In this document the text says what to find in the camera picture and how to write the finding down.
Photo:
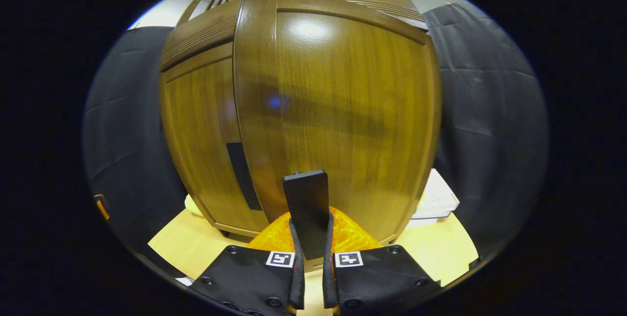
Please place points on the black backdrop cloth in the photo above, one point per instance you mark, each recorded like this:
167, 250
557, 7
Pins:
490, 110

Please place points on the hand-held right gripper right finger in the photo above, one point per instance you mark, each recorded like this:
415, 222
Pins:
329, 277

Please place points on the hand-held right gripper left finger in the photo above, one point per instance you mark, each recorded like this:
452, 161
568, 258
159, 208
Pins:
296, 277

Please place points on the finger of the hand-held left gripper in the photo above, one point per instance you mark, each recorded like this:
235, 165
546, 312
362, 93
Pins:
102, 206

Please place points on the wooden cabinet door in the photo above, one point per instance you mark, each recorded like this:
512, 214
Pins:
201, 125
343, 110

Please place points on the cream plush toy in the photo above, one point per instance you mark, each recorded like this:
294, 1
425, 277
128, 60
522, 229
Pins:
192, 206

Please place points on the wooden double-door shoe cabinet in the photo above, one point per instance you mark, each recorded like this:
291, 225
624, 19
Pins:
205, 110

